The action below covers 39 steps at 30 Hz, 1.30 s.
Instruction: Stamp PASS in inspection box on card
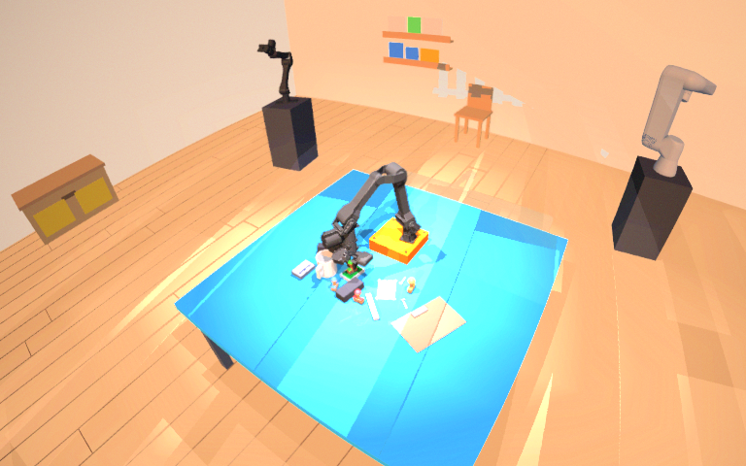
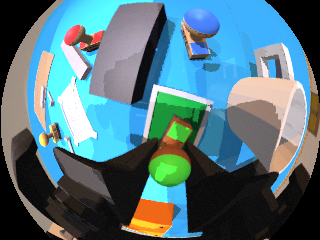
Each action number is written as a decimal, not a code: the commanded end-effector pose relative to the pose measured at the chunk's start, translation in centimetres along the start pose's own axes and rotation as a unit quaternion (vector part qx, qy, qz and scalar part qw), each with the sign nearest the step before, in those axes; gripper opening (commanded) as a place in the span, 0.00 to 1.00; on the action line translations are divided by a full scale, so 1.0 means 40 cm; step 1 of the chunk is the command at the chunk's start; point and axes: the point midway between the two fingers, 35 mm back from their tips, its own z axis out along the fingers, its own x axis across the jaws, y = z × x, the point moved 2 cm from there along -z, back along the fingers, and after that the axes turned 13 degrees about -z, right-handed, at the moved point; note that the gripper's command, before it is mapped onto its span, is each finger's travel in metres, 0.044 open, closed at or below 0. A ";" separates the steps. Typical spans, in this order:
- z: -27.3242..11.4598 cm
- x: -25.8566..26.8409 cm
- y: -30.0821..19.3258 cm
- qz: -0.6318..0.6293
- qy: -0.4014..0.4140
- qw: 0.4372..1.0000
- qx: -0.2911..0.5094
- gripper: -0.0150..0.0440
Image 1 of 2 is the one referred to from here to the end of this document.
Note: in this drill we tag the peach mug with white handle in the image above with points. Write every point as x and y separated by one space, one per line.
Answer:
326 267

